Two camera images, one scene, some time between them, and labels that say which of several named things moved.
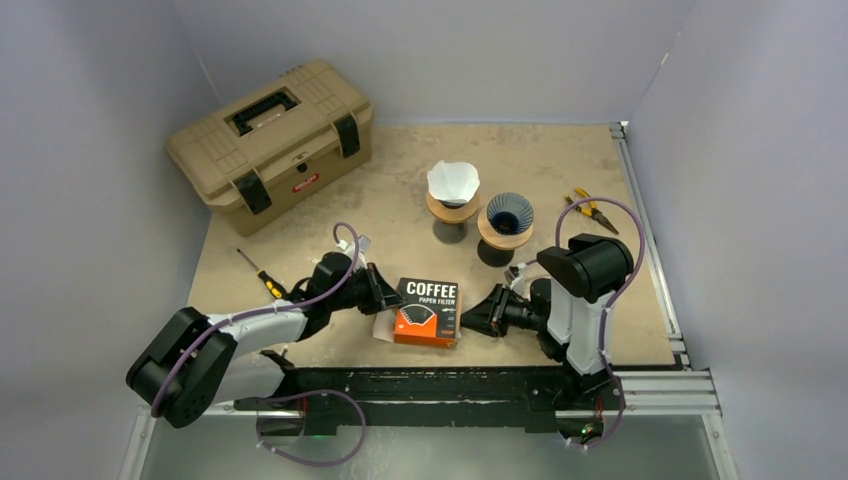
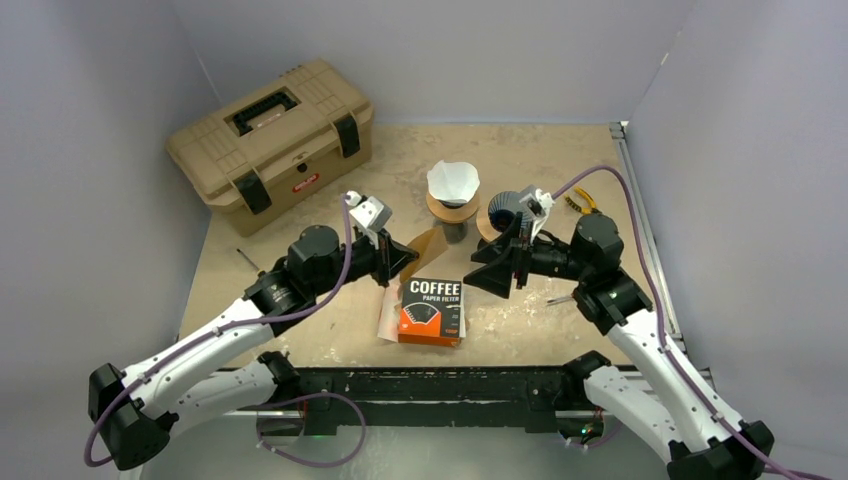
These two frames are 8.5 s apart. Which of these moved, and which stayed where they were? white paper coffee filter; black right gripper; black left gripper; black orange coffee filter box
Moved: black left gripper; black right gripper
Stayed: white paper coffee filter; black orange coffee filter box
